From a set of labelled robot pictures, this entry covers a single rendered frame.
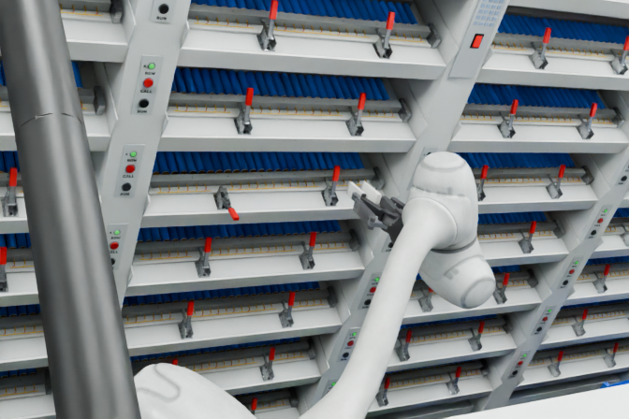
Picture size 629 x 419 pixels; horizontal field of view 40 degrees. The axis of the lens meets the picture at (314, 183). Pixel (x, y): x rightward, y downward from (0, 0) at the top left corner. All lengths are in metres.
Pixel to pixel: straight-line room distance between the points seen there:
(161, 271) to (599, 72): 1.14
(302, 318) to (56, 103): 1.95
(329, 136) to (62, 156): 1.57
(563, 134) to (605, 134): 0.15
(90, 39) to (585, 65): 1.20
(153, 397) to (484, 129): 1.15
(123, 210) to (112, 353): 1.50
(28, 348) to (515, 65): 1.24
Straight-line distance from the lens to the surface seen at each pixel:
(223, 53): 1.64
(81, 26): 1.58
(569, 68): 2.17
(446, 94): 1.96
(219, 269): 2.00
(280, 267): 2.07
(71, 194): 0.30
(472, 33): 1.90
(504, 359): 2.87
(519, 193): 2.36
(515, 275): 2.67
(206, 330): 2.13
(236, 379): 2.31
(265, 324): 2.19
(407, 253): 1.43
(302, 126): 1.85
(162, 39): 1.59
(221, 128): 1.76
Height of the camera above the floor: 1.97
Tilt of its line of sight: 31 degrees down
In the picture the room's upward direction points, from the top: 19 degrees clockwise
